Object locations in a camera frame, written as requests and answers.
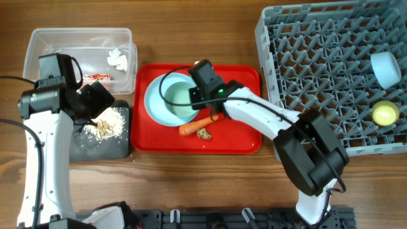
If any brown food scrap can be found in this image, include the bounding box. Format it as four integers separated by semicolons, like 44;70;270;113
197;128;212;140

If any yellow plastic cup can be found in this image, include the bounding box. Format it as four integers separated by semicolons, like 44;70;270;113
372;101;400;126

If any light blue plate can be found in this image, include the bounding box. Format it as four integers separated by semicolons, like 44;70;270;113
144;73;198;127

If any orange carrot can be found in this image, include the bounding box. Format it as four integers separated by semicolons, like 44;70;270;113
179;114;219;136

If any white tissue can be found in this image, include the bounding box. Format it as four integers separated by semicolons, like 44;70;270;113
107;48;128;71

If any grey dishwasher rack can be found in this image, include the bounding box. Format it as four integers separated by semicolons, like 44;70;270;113
254;1;406;156

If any light blue bowl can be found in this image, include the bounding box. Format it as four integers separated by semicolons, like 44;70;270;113
371;52;401;90

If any rice with peanut shells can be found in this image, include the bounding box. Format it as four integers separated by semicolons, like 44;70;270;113
82;108;127;142

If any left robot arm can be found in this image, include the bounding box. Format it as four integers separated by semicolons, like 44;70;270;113
17;53;142;228

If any black plastic tray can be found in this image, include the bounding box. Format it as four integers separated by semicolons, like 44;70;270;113
69;100;130;163

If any green small bowl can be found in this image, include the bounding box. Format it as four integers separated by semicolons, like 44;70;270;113
164;81;198;118

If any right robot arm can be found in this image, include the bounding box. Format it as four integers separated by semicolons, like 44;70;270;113
188;60;349;228

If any red snack wrapper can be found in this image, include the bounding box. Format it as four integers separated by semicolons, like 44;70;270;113
83;73;111;83

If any clear plastic bin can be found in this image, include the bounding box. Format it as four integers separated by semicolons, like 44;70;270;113
23;27;137;95

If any red serving tray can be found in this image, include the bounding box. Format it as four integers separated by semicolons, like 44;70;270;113
130;63;262;154

